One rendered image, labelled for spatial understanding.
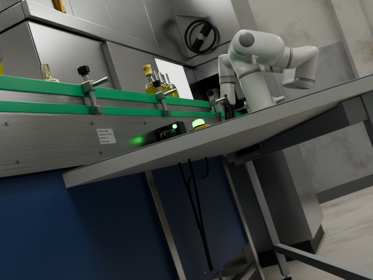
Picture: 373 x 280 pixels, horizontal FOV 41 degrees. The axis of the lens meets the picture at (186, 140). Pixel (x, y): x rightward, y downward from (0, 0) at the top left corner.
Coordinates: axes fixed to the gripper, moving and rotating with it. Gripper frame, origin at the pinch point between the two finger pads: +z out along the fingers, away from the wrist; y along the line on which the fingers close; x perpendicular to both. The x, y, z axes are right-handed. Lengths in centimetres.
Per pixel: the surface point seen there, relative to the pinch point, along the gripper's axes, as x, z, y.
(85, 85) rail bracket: -5, -7, 116
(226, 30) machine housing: -19, -56, -75
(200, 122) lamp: 4, 3, 54
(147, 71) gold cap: -23.0, -19.6, 37.9
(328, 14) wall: 23, -115, -352
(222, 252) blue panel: 9, 51, 56
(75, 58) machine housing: -40, -24, 64
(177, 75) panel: -38, -26, -35
